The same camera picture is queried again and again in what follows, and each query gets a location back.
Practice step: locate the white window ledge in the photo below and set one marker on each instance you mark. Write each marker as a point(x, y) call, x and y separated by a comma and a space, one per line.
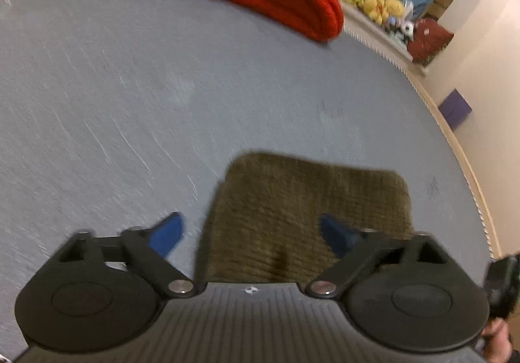
point(373, 39)

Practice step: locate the wooden cabinet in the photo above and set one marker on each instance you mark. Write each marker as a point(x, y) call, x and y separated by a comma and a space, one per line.
point(445, 1)

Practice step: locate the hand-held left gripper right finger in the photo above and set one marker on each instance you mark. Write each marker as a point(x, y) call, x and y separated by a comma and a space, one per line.
point(338, 237)

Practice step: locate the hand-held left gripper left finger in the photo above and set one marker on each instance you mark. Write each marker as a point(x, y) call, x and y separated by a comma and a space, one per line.
point(167, 235)

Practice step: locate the purple box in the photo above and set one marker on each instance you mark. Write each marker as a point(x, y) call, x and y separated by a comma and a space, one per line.
point(455, 109)

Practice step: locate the person's right hand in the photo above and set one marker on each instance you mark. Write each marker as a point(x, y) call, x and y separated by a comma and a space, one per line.
point(497, 340)

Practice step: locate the grey-blue bed mat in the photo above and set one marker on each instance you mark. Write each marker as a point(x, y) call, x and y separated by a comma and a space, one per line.
point(142, 102)

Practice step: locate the pile of plush toys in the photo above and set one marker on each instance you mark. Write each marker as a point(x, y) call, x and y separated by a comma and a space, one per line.
point(378, 5)

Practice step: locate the maroon cushion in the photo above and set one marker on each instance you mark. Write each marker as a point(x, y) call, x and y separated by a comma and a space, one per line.
point(428, 39)

